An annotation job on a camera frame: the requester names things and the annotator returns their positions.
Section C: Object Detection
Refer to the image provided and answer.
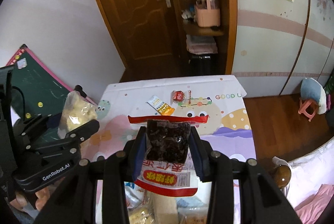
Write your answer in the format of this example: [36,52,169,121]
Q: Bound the white pink bedding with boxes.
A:
[285,139,333,223]

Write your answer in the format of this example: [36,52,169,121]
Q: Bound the white oat bar packet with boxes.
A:
[151,194,179,224]

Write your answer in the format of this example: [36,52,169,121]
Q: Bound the stack of folded cloths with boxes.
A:
[186,34,218,55]

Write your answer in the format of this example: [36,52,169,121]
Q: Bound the green chalkboard pink frame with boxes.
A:
[6,44,99,141]

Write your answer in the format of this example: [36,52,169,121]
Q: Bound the white plastic tray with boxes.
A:
[125,182,211,223]

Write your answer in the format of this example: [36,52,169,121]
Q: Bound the wooden corner shelf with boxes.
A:
[172,0,238,76]

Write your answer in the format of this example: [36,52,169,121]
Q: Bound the pink storage basket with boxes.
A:
[195,0,221,28]

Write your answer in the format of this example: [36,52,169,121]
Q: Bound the blue white plush cushion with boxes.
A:
[301,78,327,115]

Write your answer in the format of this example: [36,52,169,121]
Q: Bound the small red round candy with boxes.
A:
[171,91,186,104]

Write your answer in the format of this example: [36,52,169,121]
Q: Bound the person's left hand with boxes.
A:
[9,186,56,212]

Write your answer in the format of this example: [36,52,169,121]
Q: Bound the cartoon patterned tablecloth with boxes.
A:
[78,74,258,224]

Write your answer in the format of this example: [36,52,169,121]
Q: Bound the wooden bed post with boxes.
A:
[270,156,292,189]

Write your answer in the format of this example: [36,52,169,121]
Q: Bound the pink plastic stool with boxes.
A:
[298,98,318,122]

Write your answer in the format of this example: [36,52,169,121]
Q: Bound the small yellow white sachet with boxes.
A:
[147,95,175,116]

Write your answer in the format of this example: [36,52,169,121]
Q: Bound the brown wooden door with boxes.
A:
[96,0,181,81]

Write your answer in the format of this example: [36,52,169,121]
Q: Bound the floral sliding wardrobe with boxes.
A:
[232,0,333,97]

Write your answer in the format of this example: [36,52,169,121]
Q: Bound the yellow puffs snack bag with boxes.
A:
[58,91,97,139]

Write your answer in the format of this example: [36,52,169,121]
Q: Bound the red dark snack packet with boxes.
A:
[128,115,208,198]

